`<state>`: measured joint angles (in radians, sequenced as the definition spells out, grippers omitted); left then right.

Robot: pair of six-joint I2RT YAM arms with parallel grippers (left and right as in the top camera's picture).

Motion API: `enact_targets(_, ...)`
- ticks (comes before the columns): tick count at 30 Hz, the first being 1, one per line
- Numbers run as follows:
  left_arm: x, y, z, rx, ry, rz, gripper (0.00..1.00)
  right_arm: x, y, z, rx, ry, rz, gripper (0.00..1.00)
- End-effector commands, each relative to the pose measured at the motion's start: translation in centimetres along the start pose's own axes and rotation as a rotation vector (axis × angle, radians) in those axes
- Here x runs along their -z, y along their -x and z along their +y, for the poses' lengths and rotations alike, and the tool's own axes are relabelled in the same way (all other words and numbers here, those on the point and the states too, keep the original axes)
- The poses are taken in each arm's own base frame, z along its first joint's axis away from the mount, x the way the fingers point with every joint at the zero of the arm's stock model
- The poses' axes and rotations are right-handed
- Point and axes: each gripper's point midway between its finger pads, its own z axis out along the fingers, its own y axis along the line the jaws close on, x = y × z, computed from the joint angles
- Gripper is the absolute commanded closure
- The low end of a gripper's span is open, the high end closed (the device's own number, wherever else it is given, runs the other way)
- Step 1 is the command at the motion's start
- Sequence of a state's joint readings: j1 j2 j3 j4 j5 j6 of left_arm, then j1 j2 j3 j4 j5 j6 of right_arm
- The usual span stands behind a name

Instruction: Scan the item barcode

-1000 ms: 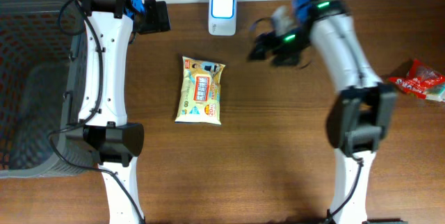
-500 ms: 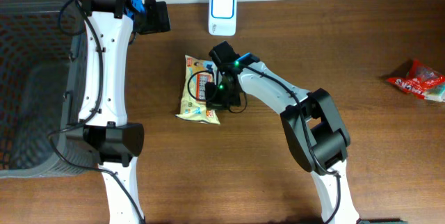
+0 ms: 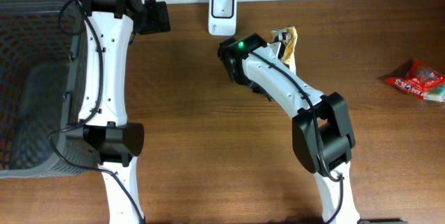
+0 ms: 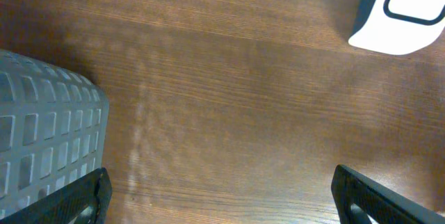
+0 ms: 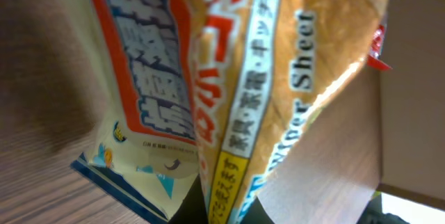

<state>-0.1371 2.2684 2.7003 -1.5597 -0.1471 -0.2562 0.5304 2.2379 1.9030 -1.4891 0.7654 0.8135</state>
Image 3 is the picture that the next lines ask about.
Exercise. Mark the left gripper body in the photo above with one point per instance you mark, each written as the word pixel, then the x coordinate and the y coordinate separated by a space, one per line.
pixel 154 20

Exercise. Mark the yellow wet wipes pack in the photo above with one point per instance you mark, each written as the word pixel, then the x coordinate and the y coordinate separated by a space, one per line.
pixel 288 38

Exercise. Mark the red snack packet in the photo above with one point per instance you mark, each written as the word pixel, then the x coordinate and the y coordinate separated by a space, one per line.
pixel 418 79

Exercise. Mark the teal tissue pack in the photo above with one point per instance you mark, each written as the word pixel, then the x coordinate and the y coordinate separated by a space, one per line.
pixel 435 94

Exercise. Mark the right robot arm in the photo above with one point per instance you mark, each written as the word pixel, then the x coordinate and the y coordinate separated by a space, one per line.
pixel 322 133

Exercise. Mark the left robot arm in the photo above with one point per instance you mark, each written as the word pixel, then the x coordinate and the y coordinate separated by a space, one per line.
pixel 102 123

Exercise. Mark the grey plastic basket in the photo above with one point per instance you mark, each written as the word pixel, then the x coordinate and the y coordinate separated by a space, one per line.
pixel 43 72

